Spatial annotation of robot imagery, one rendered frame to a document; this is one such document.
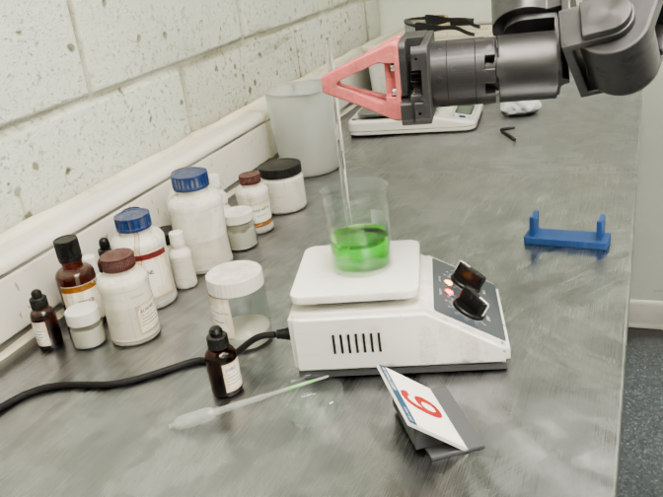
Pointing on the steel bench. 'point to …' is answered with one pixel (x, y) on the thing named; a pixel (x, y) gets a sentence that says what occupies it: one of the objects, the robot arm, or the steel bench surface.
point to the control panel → (443, 302)
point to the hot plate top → (398, 288)
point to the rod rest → (567, 236)
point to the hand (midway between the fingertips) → (331, 83)
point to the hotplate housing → (390, 336)
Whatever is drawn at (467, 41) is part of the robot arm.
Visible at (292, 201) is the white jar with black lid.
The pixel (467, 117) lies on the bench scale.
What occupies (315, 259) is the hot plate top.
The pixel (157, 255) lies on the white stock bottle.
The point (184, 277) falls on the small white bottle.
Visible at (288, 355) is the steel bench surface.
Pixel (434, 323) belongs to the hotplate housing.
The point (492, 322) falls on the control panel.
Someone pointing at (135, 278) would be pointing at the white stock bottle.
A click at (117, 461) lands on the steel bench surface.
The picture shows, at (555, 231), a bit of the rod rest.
